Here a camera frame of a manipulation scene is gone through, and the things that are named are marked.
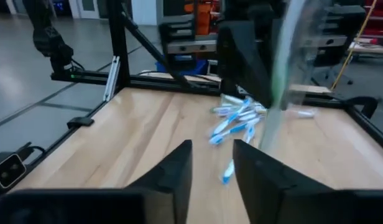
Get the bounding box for purple toothbrush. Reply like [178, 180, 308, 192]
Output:
[209, 105, 241, 117]

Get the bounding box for yellow hanging cable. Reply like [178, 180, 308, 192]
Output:
[330, 0, 379, 91]

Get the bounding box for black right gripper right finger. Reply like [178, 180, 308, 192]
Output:
[233, 138, 383, 224]

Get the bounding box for black sleeved cable bundle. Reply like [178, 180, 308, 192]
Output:
[22, 0, 75, 75]

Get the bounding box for black table clip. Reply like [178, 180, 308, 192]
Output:
[66, 116, 95, 129]

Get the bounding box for green toothbrush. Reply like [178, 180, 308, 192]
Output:
[220, 94, 247, 106]
[259, 0, 321, 154]

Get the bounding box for blue plastic bin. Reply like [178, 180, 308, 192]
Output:
[155, 58, 210, 77]

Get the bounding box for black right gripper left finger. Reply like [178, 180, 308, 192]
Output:
[0, 139, 193, 224]

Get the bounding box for red bin shelf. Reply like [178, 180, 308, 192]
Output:
[364, 0, 383, 47]

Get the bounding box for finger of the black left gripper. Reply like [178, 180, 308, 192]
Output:
[216, 19, 275, 109]

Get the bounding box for wooden background table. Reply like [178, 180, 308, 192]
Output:
[348, 40, 383, 56]

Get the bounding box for orange machine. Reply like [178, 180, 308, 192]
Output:
[184, 0, 218, 35]

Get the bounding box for silver aluminium bar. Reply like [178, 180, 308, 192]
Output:
[103, 55, 121, 103]

